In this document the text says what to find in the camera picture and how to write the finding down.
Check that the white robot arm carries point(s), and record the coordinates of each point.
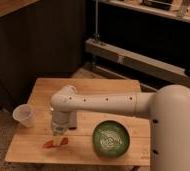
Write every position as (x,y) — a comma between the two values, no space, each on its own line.
(167,109)

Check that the wooden table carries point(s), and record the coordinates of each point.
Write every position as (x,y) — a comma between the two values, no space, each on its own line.
(27,145)

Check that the metal shelf rail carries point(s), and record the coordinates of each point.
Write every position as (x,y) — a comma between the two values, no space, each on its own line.
(138,62)

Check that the green ceramic bowl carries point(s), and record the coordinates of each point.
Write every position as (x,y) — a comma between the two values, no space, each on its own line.
(110,139)

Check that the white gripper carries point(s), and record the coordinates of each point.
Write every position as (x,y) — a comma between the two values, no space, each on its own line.
(59,129)

